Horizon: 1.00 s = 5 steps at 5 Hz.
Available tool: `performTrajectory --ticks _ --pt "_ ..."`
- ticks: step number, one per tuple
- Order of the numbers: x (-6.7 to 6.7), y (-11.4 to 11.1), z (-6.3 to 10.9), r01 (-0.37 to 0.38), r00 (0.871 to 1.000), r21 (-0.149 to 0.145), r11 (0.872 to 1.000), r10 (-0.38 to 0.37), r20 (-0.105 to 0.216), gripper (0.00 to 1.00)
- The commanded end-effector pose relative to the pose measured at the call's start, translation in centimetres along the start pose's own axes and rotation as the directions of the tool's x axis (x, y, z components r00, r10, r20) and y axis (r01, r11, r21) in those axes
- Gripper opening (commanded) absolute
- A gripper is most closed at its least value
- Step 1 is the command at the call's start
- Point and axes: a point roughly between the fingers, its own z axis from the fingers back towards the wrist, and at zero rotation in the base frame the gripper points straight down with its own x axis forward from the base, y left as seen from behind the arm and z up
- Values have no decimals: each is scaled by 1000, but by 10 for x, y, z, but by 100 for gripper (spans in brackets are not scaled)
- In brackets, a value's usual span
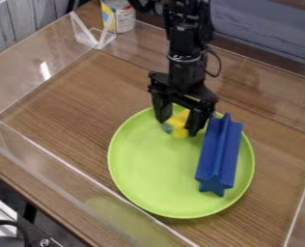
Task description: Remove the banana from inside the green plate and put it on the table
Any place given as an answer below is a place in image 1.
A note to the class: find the green round plate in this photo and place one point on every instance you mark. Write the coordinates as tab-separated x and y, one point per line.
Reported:
153	168

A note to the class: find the clear acrylic enclosure wall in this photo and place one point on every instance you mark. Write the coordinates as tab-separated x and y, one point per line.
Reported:
67	96

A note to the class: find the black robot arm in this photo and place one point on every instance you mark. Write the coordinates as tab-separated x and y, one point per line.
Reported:
188	25

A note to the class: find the yellow toy banana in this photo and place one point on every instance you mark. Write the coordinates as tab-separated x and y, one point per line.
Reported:
175	125

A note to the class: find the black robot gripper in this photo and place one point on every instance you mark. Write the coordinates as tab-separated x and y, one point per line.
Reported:
181	86

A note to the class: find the black device with knob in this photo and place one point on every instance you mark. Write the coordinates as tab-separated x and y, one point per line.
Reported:
56	237

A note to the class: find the blue star-shaped block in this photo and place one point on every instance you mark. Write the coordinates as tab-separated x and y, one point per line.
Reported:
217	166

